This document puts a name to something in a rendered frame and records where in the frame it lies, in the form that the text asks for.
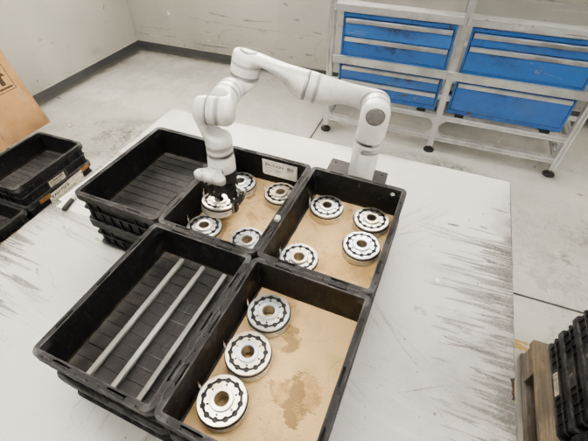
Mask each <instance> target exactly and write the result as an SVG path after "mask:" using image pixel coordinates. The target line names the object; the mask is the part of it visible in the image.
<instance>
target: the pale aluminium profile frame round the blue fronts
mask: <svg viewBox="0 0 588 441"><path fill-rule="evenodd" d="M333 2H334V4H333ZM337 2H338V0H331V3H330V17H329V32H328V47H327V61H326V75H327V76H330V77H333V78H336V79H338V78H339V76H338V77H336V76H333V62H337V63H343V64H348V65H355V66H360V67H371V68H377V69H382V70H389V71H394V72H399V73H406V74H415V75H421V76H427V77H432V78H439V79H443V82H442V89H441V90H440V92H439V95H438V98H437V99H438V102H437V106H436V107H435V109H434V111H430V110H425V108H411V107H406V106H401V105H396V104H391V103H390V104H391V111H393V112H397V113H402V114H407V115H412V116H421V117H426V118H429V119H430V120H431V121H432V127H431V128H430V129H428V130H426V131H424V130H420V129H412V128H406V127H402V126H397V125H393V124H389V125H388V128H387V131H391V132H395V133H400V134H404V135H409V136H413V137H421V138H426V139H429V140H428V143H427V145H428V146H424V147H423V150H424V151H425V152H429V153H431V152H433V151H434V149H433V148H432V147H431V146H432V145H433V143H434V140H435V141H439V142H444V143H448V144H456V145H462V146H466V147H471V148H475V149H480V150H484V151H492V152H497V153H501V154H506V155H510V156H515V157H519V158H527V159H532V160H536V161H541V162H545V163H549V166H548V168H549V169H548V170H544V171H542V175H543V176H545V177H547V178H554V176H555V173H554V171H555V170H556V168H557V167H558V165H559V164H560V162H561V160H562V159H563V157H564V155H565V153H566V152H567V150H568V149H569V148H570V146H571V144H572V142H573V141H574V139H575V138H576V136H577V134H578V132H579V131H580V130H581V128H582V127H583V125H584V123H585V121H586V120H587V118H588V92H586V91H581V90H575V89H568V88H563V87H552V86H546V85H540V84H534V83H528V82H522V81H516V80H505V79H499V78H494V77H487V76H481V75H476V74H469V73H459V72H456V69H457V66H458V63H459V58H460V55H461V53H462V50H463V47H464V46H467V44H468V41H466V36H467V33H468V30H469V27H470V24H471V21H472V18H473V13H474V11H475V8H476V4H477V2H478V0H468V1H467V4H466V7H465V12H466V14H465V21H464V23H463V25H461V26H460V28H459V31H458V36H457V39H455V40H454V45H455V46H454V48H453V52H452V55H451V60H450V63H449V66H448V69H447V71H446V70H441V69H435V68H428V67H423V66H412V65H406V64H401V63H395V62H389V61H383V60H377V59H365V58H359V57H354V56H347V55H341V54H336V53H334V45H335V33H336V30H342V28H343V24H336V21H337V11H336V3H337ZM468 18H469V21H468V24H467V26H466V21H467V19H468ZM456 81H460V82H466V83H472V84H477V85H483V86H489V87H495V88H505V89H511V90H516V91H522V92H528V93H533V94H539V95H550V96H555V97H561V98H567V99H572V100H579V101H584V102H587V103H586V104H585V105H584V107H583V109H582V111H581V112H580V114H579V116H573V115H570V116H569V118H568V120H567V121H566V123H565V125H564V126H563V128H562V132H563V134H557V133H556V132H555V131H549V130H545V129H528V128H523V127H518V126H514V125H508V124H503V123H498V122H489V121H484V120H480V119H474V118H469V117H464V116H463V115H457V114H455V115H450V114H445V113H443V112H444V108H445V104H446V102H449V101H450V99H451V95H449V92H450V89H451V86H452V83H455V82H456ZM336 106H337V104H333V105H324V117H323V124H324V125H323V126H321V129H322V130H323V131H328V130H330V129H331V127H330V126H328V123H329V120H334V121H338V122H343V123H351V124H356V125H358V123H359V119H360V118H357V117H351V116H347V115H339V114H334V113H333V110H334V109H335V107H336ZM435 111H436V112H435ZM570 121H573V122H574V124H573V125H572V127H571V123H570ZM445 122H450V123H459V124H464V125H468V126H473V127H478V128H483V129H488V130H497V131H501V132H507V133H511V134H516V135H521V136H526V137H534V138H540V139H544V140H549V149H550V155H547V154H542V153H537V152H533V151H528V150H520V149H515V148H510V147H506V146H501V145H497V144H492V143H483V142H479V141H474V140H470V139H465V138H460V137H455V136H447V135H443V134H442V133H440V131H439V130H438V126H439V125H440V124H441V123H445ZM558 142H559V143H562V144H561V146H560V147H559V146H558ZM552 171H553V172H552Z"/></svg>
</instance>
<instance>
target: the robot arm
mask: <svg viewBox="0 0 588 441"><path fill-rule="evenodd" d="M261 68H263V69H265V70H267V71H269V72H271V73H272V74H274V75H275V76H276V77H277V78H278V79H279V80H280V81H281V82H282V83H283V84H284V85H285V86H286V87H287V88H288V90H289V91H290V92H291V93H292V94H293V95H294V96H295V97H296V98H298V99H299V100H302V101H305V102H309V103H312V104H316V105H333V104H343V105H347V106H351V107H354V108H356V109H359V110H360V119H359V123H358V128H357V130H356V133H355V138H354V142H353V151H352V156H351V160H350V165H349V169H348V175H352V176H355V177H359V178H363V179H369V180H372V179H373V176H374V173H375V167H376V163H377V160H378V157H379V153H380V150H381V147H382V140H383V139H384V137H385V135H386V132H387V128H388V126H389V120H390V116H391V104H390V99H389V96H388V95H387V94H386V93H385V92H384V91H382V90H380V89H376V88H372V87H364V86H360V85H355V84H352V83H349V82H346V81H343V80H339V79H336V78H333V77H330V76H327V75H324V74H322V73H318V72H315V71H312V70H309V69H305V68H302V67H300V66H294V65H292V64H288V63H285V62H283V61H281V60H278V59H274V58H272V57H270V56H268V55H266V54H263V53H261V52H258V51H255V50H252V49H249V48H246V47H236V48H235V49H234V50H233V54H232V60H231V66H230V72H229V74H230V77H227V78H225V79H222V80H221V81H220V82H219V83H218V84H217V85H216V86H215V87H214V89H213V90H212V92H211V94H210V95H203V94H202V95H198V96H197V97H195V99H194V100H193V102H192V116H193V119H194V121H195V123H196V124H197V126H198V128H199V131H200V133H201V135H202V136H203V138H204V141H205V144H206V154H207V164H208V167H207V168H200V169H197V170H195V171H194V177H195V178H196V179H198V180H201V181H203V183H204V185H205V187H206V189H207V191H208V193H209V195H210V196H211V197H213V196H214V197H215V199H216V201H219V202H220V201H223V196H221V195H222V194H223V193H225V194H226V195H227V198H228V199H229V200H230V201H231V204H232V205H231V207H232V212H233V214H235V213H237V211H238V210H239V205H240V204H241V203H242V202H243V201H244V198H245V195H246V192H247V190H248V188H247V187H243V188H242V187H240V186H239V184H238V182H237V180H236V179H237V171H236V163H235V154H234V149H233V140H232V136H231V134H230V132H229V131H228V130H226V129H223V128H220V127H218V126H221V127H227V126H230V125H232V124H233V123H234V122H235V118H236V105H237V103H238V102H239V100H240V99H241V98H242V97H243V96H244V95H245V94H246V93H247V92H249V91H250V90H252V89H253V88H254V87H255V86H256V85H257V83H258V81H259V77H260V72H261ZM211 189H212V190H211ZM236 190H237V191H238V195H239V196H237V191H236Z"/></svg>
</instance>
